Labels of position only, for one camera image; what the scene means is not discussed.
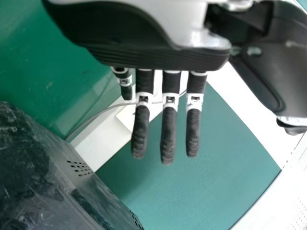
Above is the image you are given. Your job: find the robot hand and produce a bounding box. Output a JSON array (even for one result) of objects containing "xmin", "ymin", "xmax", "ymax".
[{"xmin": 42, "ymin": 0, "xmax": 307, "ymax": 166}]

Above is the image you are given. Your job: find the black oven with glass door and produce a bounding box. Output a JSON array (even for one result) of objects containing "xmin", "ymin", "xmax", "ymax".
[{"xmin": 0, "ymin": 101, "xmax": 144, "ymax": 230}]

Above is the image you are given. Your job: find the grey cable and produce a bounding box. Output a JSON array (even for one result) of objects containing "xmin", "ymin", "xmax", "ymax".
[{"xmin": 64, "ymin": 89, "xmax": 188, "ymax": 142}]

